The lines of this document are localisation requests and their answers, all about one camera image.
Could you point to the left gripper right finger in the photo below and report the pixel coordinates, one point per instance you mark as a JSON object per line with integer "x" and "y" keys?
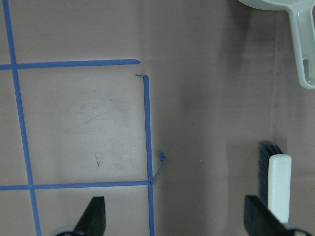
{"x": 259, "y": 221}

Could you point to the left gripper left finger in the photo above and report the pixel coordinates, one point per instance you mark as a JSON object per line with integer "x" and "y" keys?
{"x": 92, "y": 222}

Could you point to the white hand brush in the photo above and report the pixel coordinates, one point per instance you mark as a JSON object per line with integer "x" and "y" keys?
{"x": 274, "y": 179}

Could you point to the pale green dustpan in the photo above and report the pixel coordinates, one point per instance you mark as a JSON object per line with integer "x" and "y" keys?
{"x": 302, "y": 26}

